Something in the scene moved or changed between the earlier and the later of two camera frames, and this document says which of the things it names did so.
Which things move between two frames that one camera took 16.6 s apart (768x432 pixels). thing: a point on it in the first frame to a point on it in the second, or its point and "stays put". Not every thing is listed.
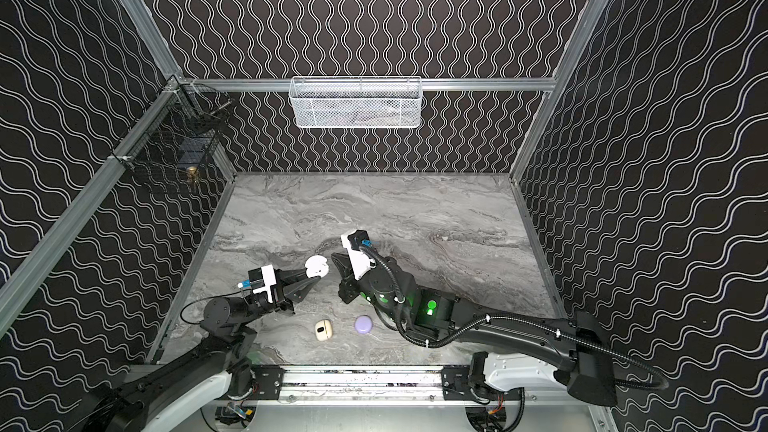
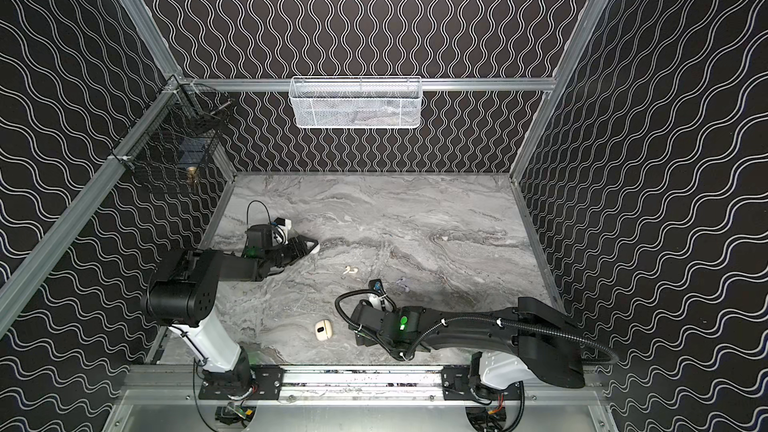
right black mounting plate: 457,386 stays put
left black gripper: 282,288 to 284,250
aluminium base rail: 381,388 stays put
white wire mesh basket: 355,102 stays put
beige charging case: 324,329 stays put
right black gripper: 348,276 to 360,324
